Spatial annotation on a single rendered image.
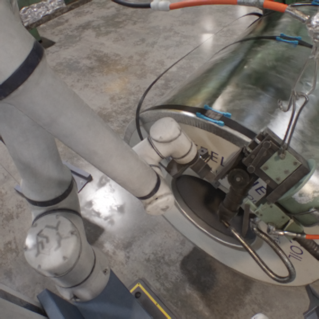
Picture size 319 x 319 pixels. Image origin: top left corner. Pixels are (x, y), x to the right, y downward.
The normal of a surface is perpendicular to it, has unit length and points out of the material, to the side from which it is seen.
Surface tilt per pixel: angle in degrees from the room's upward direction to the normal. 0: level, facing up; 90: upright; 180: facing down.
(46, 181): 92
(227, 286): 0
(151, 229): 0
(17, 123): 90
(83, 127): 80
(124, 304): 0
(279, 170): 58
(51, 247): 9
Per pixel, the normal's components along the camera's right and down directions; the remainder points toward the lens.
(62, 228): 0.03, -0.64
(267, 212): -0.40, 0.25
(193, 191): 0.52, -0.09
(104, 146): 0.65, 0.38
